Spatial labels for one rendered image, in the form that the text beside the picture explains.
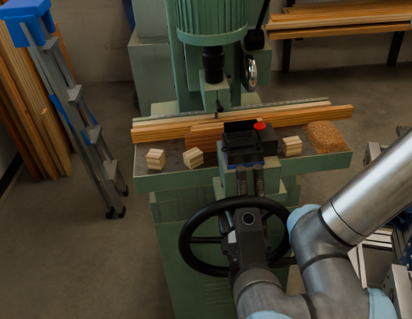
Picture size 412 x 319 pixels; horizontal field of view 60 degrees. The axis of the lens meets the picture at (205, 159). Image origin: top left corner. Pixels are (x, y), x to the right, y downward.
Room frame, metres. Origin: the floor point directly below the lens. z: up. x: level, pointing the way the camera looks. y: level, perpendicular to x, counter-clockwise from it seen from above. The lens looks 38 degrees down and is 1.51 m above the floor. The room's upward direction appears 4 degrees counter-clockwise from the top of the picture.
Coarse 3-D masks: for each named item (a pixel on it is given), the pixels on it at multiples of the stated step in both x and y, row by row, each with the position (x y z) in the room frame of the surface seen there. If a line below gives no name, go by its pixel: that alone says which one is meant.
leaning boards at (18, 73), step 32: (0, 0) 2.26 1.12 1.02; (0, 32) 1.88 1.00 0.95; (0, 64) 1.81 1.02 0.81; (32, 64) 2.10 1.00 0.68; (0, 96) 1.86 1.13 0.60; (32, 96) 1.90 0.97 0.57; (32, 128) 1.81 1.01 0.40; (64, 128) 2.23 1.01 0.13; (32, 160) 1.84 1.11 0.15; (64, 160) 1.84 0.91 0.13
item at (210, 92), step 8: (200, 72) 0.96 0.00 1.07; (200, 80) 0.95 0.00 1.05; (224, 80) 0.89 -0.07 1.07; (200, 88) 0.97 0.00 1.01; (208, 88) 0.85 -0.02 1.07; (216, 88) 0.85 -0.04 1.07; (224, 88) 0.85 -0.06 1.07; (208, 96) 0.84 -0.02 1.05; (216, 96) 0.85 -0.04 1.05; (224, 96) 0.85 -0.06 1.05; (208, 104) 0.84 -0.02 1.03; (216, 104) 0.85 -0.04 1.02; (224, 104) 0.85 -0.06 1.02; (208, 112) 0.84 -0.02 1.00
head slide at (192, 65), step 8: (184, 48) 0.99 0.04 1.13; (192, 48) 0.98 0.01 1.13; (200, 48) 0.98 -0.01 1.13; (224, 48) 0.98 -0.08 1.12; (232, 48) 0.98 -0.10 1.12; (184, 56) 1.03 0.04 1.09; (192, 56) 0.98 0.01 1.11; (200, 56) 0.98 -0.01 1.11; (232, 56) 0.98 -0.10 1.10; (192, 64) 0.98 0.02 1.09; (200, 64) 0.98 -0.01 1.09; (232, 64) 0.98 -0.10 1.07; (192, 72) 0.98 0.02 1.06; (224, 72) 0.98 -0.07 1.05; (232, 72) 0.98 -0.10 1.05; (192, 80) 0.98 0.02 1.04; (232, 80) 0.98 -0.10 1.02; (192, 88) 0.98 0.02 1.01
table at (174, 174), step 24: (144, 144) 0.86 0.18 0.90; (168, 144) 0.85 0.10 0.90; (312, 144) 0.80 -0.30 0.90; (144, 168) 0.75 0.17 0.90; (168, 168) 0.74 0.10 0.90; (192, 168) 0.73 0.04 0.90; (216, 168) 0.73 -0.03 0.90; (288, 168) 0.74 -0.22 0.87; (312, 168) 0.75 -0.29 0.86; (336, 168) 0.75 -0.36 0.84; (144, 192) 0.72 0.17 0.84; (216, 192) 0.66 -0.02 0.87
